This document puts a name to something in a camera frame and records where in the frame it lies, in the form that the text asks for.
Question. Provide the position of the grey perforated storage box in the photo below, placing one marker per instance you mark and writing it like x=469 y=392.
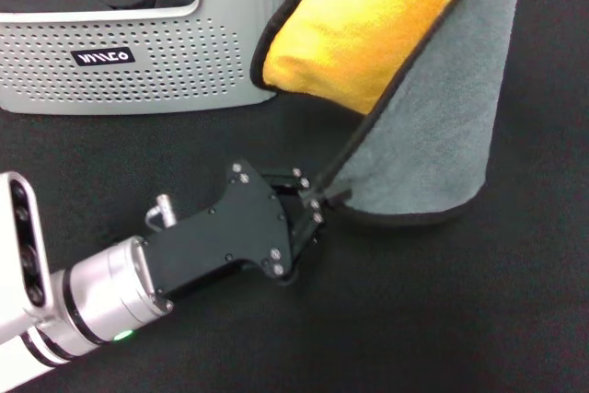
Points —
x=207 y=43

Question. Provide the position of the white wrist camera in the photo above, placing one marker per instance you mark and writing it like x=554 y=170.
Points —
x=25 y=246

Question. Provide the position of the black tablecloth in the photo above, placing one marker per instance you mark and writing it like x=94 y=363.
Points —
x=414 y=319

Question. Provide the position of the black logo label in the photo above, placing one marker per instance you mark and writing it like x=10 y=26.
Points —
x=103 y=57

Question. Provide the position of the silver elbow plug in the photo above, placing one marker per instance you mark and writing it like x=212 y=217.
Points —
x=163 y=211

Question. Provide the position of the grey yellow towel black trim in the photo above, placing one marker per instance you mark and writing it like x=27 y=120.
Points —
x=437 y=135

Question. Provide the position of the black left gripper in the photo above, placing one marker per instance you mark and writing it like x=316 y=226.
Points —
x=239 y=232

